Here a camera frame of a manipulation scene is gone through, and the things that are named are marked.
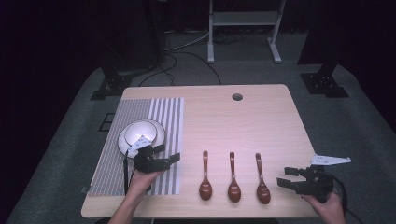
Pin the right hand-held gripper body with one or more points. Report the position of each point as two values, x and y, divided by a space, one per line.
317 185

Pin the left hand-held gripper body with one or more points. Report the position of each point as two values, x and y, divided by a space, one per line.
146 161

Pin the person's left hand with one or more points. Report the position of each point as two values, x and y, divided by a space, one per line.
140 183

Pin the person's right hand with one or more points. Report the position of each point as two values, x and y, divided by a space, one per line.
330 211

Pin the white bowl with dark rim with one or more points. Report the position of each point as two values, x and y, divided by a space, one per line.
138 132

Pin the brown spoon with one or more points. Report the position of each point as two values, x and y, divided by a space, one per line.
263 193
205 188
234 190

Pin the striped grey placemat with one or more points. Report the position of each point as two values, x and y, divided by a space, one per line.
109 168

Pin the black stand base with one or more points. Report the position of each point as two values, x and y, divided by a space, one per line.
323 84
112 85

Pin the white metal stand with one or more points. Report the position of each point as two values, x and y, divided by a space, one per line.
244 18

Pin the black floor frame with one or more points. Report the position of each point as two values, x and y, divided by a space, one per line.
107 122

